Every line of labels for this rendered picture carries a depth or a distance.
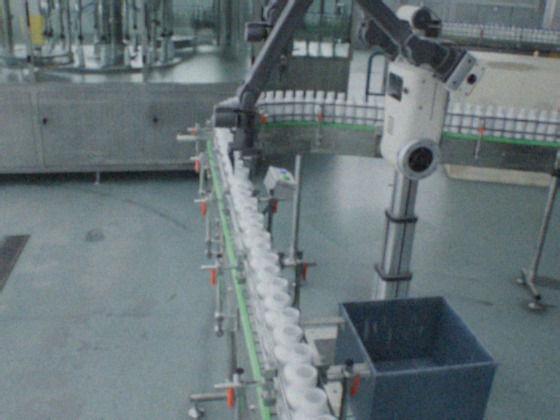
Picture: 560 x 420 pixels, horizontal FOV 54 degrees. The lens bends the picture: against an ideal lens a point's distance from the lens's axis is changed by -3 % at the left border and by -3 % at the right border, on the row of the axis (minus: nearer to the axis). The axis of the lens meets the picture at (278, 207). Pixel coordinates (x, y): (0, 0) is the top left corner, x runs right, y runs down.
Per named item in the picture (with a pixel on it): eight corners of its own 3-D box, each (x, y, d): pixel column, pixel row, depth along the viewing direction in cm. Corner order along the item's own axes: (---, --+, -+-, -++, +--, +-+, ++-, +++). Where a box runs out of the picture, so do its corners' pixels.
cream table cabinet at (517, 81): (540, 169, 596) (564, 59, 551) (558, 188, 539) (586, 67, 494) (439, 159, 608) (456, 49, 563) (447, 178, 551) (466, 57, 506)
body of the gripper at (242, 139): (262, 154, 172) (263, 130, 169) (229, 153, 170) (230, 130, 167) (259, 147, 178) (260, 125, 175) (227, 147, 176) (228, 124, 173)
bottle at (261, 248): (250, 311, 138) (252, 251, 132) (247, 298, 143) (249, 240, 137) (274, 310, 139) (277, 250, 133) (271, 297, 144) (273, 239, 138)
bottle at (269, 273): (286, 334, 130) (289, 272, 123) (263, 341, 127) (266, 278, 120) (272, 321, 134) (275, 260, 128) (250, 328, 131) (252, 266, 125)
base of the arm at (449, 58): (455, 48, 177) (433, 79, 180) (436, 34, 174) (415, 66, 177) (468, 51, 169) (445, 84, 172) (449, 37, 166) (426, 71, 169)
